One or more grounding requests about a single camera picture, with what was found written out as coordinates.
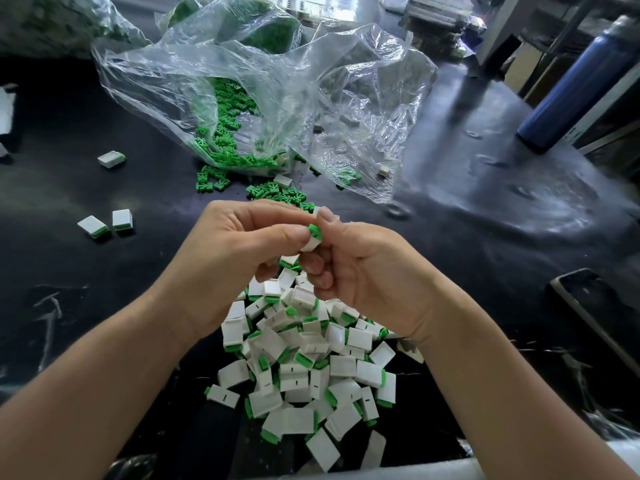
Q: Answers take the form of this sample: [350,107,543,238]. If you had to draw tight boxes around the person's left hand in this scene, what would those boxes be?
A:
[150,199,326,346]

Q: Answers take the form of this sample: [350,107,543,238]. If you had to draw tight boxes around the person's right hand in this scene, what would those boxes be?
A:
[298,205,463,348]

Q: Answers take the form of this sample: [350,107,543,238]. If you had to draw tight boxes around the pile of assembled white-green pieces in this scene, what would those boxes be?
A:
[220,255,398,473]

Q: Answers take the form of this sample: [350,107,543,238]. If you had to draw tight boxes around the pile of green clips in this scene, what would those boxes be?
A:
[193,77,363,214]

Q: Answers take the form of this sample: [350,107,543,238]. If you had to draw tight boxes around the person's right forearm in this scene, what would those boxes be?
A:
[422,307,639,480]

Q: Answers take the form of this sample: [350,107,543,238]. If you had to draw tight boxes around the person's left forearm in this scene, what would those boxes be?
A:
[0,299,201,480]

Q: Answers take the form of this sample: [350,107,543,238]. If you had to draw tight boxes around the empty white shell right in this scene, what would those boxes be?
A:
[398,339,425,364]

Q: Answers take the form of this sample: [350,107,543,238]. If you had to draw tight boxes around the clear plastic bag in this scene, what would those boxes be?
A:
[92,0,439,204]

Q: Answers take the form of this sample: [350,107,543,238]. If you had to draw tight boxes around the black smartphone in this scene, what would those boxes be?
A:
[549,267,640,376]

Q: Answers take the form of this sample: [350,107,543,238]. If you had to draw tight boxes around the plastic bag full of green pieces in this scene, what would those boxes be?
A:
[158,0,303,54]

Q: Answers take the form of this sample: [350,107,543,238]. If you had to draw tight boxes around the brown cardboard box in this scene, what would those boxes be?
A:
[503,43,547,96]

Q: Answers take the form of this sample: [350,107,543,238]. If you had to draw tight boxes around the grey machine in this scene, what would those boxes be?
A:
[398,0,486,54]

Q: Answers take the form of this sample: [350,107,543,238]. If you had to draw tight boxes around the blue cylinder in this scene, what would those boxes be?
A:
[516,15,640,154]

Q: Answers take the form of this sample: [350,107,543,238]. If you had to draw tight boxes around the white paper sheet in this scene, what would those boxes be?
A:
[0,87,17,136]

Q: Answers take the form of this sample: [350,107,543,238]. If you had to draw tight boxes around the large bag of assembled pieces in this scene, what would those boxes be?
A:
[0,0,151,58]

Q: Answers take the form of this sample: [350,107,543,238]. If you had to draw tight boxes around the white metal frame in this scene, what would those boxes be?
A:
[476,0,640,88]

